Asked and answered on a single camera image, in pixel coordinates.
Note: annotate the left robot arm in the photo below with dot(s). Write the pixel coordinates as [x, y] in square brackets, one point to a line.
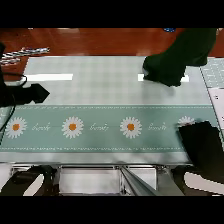
[6, 95]

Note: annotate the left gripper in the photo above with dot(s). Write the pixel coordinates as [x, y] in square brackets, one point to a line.
[37, 93]

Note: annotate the dark green garment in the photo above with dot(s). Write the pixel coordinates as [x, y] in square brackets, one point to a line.
[180, 56]

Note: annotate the silver frame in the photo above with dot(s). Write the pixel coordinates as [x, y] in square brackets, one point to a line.
[140, 186]

